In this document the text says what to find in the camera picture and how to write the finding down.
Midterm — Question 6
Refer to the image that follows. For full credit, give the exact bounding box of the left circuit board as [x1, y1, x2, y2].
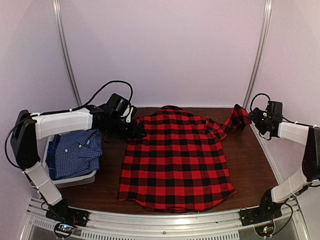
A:
[53, 222, 75, 238]

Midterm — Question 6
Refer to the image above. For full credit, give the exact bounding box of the white plastic laundry basket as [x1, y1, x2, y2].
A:
[42, 135, 97, 189]

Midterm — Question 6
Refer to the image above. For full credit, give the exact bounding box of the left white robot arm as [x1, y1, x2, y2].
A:
[4, 105, 146, 222]

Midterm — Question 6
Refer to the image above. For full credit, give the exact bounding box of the aluminium corner post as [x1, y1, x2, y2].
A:
[52, 0, 82, 107]
[242, 0, 273, 109]

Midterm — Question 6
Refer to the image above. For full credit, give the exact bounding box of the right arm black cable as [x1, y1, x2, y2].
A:
[249, 93, 273, 141]

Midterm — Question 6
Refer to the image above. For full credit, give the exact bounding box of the circuit board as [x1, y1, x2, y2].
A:
[53, 222, 75, 238]
[254, 223, 275, 238]

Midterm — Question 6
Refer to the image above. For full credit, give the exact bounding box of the right circuit board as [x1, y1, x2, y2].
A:
[254, 223, 275, 238]

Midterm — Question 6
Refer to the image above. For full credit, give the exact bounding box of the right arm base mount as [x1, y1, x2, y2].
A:
[238, 189, 283, 226]

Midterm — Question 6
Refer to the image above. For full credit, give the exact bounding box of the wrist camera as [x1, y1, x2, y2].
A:
[266, 100, 283, 122]
[106, 93, 131, 118]

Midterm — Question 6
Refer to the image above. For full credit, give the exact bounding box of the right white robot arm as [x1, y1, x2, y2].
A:
[248, 107, 320, 221]

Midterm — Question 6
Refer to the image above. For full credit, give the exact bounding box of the red black plaid shirt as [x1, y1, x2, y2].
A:
[117, 105, 251, 213]

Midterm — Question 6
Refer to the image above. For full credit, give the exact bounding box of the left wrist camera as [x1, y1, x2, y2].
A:
[106, 93, 131, 118]

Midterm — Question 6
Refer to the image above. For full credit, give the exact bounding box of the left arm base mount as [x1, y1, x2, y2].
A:
[45, 198, 90, 227]

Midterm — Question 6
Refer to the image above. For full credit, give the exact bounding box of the right aluminium corner post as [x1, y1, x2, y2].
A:
[242, 0, 273, 109]

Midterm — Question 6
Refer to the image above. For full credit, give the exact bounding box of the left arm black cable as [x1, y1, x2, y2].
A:
[79, 79, 134, 111]

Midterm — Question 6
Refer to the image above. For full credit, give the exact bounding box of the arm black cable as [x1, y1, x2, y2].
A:
[79, 79, 134, 111]
[249, 93, 273, 141]

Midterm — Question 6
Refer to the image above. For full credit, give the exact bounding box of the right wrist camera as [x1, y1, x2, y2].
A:
[266, 100, 283, 122]

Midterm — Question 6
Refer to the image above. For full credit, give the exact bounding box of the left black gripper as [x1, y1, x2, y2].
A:
[107, 115, 147, 140]

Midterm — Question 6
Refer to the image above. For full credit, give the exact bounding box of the blue checkered shirt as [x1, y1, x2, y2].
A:
[45, 129, 102, 180]

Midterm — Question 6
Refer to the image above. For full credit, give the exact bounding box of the left aluminium corner post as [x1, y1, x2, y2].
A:
[52, 0, 82, 107]

